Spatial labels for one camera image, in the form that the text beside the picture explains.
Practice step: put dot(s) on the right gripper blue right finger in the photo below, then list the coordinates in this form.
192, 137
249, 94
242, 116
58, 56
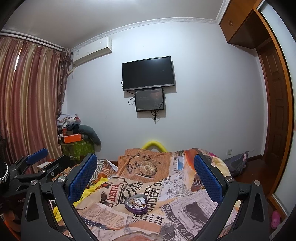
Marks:
251, 222

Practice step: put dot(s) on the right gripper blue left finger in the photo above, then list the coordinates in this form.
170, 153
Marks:
38, 221

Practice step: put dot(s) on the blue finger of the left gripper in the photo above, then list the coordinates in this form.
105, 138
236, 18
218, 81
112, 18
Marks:
48, 173
25, 162

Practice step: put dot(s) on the yellow cloth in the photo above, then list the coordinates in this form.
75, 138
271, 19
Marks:
76, 197

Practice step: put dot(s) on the green patterned cloth pile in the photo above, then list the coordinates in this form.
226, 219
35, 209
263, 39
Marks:
78, 150

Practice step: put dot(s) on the dark bag on floor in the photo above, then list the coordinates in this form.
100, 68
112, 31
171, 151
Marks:
237, 164

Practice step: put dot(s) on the orange box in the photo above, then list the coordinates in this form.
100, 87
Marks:
71, 138

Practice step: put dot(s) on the newspaper print bed blanket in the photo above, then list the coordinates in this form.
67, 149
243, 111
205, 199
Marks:
177, 202

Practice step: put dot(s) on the pink slipper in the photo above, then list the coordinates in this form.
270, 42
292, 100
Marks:
275, 220

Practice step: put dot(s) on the yellow object behind bed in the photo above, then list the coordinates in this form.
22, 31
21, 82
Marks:
154, 144

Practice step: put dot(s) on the striped red beige curtain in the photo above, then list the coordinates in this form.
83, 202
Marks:
33, 85

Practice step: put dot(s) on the brown wooden door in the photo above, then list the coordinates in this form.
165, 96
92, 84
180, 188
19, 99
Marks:
279, 111

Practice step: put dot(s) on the white air conditioner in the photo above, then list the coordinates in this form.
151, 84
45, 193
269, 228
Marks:
93, 50

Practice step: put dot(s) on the wooden overhead cabinet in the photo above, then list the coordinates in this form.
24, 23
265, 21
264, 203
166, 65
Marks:
242, 26

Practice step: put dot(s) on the small dark wall screen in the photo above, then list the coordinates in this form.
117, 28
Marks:
149, 100

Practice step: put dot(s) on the black wall television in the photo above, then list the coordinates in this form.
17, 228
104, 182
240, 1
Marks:
148, 73

